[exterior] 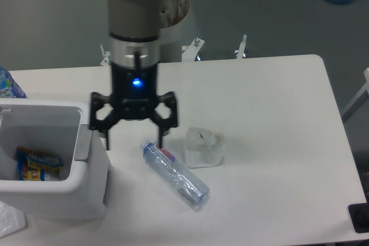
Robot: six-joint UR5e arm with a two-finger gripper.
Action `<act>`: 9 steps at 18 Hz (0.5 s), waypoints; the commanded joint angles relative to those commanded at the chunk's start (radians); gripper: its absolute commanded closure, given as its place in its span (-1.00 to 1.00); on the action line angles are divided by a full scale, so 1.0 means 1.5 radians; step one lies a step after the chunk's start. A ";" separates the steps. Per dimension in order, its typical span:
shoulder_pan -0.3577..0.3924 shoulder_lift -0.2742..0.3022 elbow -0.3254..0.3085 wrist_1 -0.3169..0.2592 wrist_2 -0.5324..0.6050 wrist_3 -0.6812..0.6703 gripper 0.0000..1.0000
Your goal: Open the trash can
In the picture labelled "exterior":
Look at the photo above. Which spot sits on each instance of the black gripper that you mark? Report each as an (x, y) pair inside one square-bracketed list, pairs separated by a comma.
[(135, 93)]

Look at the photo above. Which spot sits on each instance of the white push-lid trash can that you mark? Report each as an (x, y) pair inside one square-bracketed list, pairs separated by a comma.
[(59, 128)]

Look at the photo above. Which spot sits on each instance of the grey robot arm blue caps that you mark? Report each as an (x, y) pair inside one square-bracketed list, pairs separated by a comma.
[(134, 26)]

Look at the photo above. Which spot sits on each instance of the crumpled white tissue pack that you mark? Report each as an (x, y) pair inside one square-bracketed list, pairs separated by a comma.
[(203, 148)]

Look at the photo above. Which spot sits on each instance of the clear plastic water bottle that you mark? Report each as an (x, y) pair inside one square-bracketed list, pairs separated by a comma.
[(190, 187)]

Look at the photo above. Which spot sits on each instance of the colourful snack wrapper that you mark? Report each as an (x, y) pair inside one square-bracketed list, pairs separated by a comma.
[(34, 165)]

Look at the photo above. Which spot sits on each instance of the blue labelled bottle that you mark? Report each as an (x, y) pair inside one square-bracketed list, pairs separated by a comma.
[(9, 87)]

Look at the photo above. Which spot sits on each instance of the black clamp device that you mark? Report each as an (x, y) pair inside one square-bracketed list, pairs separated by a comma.
[(359, 217)]

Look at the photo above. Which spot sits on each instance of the white frame leg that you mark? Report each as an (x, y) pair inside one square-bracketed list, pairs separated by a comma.
[(360, 97)]

